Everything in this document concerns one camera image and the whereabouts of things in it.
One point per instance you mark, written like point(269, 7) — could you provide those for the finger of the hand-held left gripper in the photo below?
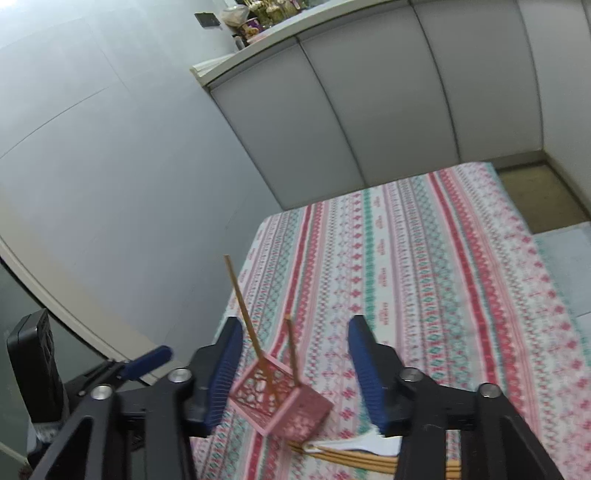
point(147, 362)

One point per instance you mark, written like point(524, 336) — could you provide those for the cluster of bottles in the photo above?
point(274, 8)

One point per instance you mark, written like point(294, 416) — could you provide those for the pale blue floor mat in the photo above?
point(565, 267)

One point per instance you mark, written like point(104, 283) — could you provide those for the striped patterned tablecloth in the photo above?
point(415, 277)

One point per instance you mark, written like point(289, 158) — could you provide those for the pink lattice utensil holder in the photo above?
point(295, 415)

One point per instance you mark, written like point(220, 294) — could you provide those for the wooden chopstick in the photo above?
point(369, 465)
point(351, 456)
point(244, 318)
point(383, 470)

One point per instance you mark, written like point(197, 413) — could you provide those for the white plastic spoon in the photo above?
point(369, 446)

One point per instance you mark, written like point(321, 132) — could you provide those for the purple printed tub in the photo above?
point(252, 28)

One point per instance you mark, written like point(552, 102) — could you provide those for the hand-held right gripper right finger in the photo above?
point(369, 374)

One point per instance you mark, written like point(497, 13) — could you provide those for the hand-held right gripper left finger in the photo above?
point(225, 371)

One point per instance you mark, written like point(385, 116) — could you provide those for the clear plastic bag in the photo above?
point(234, 14)

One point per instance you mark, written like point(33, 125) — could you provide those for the dark wall switch plate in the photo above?
point(206, 19)

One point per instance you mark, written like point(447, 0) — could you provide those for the grey kitchen cabinet row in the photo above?
point(369, 92)

